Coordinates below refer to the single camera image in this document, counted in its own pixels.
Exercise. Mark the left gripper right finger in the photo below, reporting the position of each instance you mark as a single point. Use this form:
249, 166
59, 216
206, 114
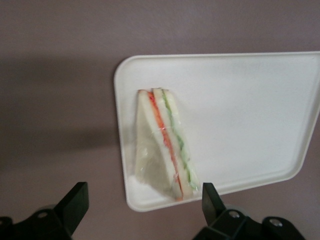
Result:
225, 222

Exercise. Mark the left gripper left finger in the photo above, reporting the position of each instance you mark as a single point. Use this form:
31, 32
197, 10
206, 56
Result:
67, 210

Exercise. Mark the plastic triangle sandwich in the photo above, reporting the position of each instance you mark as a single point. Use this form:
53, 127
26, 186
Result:
162, 147

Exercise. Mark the cream rectangular plastic tray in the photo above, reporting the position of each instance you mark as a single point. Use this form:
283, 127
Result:
237, 125

